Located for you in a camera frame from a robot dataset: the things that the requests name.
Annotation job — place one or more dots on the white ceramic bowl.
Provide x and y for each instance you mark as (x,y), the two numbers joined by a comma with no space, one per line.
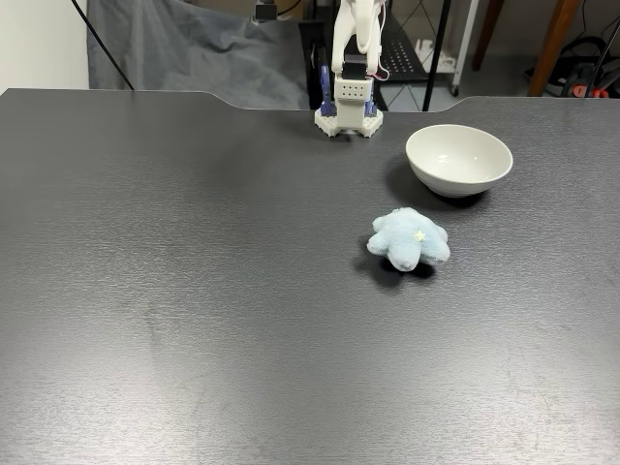
(459,160)

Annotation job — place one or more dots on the black metal stand pole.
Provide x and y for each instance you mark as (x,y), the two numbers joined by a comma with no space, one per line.
(436,53)

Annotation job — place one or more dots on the small black camera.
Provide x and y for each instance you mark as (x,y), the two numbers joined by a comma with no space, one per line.
(265,11)

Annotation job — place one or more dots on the black red vacuum cleaner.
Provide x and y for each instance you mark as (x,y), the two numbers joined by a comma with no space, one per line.
(581,68)

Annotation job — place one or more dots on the white cart frame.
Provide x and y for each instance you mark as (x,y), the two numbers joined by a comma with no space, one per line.
(464,48)

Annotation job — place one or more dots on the black computer case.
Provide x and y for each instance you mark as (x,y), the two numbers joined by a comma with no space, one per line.
(310,63)

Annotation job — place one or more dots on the white power strip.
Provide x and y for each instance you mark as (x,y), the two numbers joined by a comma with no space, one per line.
(448,61)

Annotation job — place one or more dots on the thick wooden table leg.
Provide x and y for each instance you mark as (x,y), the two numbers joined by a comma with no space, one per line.
(552,48)

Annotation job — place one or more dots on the black perforated metal rack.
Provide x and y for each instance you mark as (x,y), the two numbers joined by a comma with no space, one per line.
(404,55)

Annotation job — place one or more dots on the grey cloth sheet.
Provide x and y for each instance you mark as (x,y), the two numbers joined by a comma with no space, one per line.
(194,53)

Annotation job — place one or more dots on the thin wooden table leg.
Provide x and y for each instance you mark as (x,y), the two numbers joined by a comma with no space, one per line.
(486,34)

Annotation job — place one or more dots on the skyblue plush doll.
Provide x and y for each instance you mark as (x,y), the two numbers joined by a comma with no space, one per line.
(412,239)

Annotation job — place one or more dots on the blue table clamp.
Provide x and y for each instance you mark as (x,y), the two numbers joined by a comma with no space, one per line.
(370,107)
(327,92)

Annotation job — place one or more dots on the thin black pole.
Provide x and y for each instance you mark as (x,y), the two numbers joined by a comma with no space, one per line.
(104,46)

